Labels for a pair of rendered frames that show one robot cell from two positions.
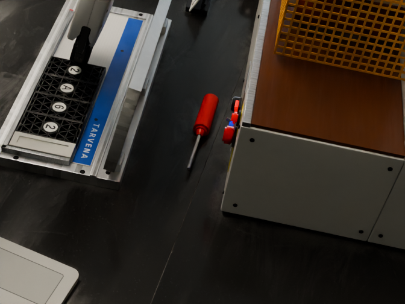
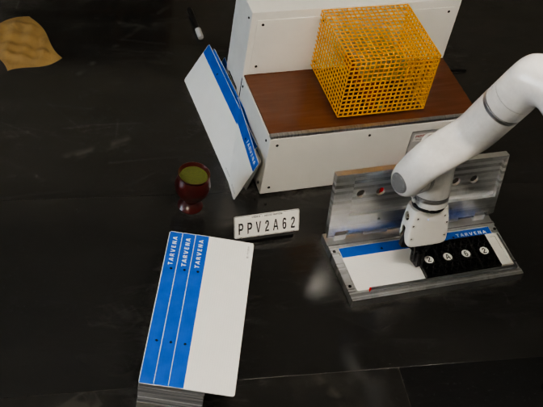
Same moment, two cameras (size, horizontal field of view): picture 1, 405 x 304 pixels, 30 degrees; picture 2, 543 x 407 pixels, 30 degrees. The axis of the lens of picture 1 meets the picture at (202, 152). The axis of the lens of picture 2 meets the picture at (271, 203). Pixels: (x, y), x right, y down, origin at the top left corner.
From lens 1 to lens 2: 271 cm
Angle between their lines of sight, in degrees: 74
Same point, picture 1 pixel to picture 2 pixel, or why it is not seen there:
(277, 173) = not seen: hidden behind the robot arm
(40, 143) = (498, 250)
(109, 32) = (368, 262)
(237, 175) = not seen: hidden behind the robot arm
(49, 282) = not seen: outside the picture
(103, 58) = (397, 254)
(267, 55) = (418, 115)
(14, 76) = (447, 302)
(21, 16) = (387, 329)
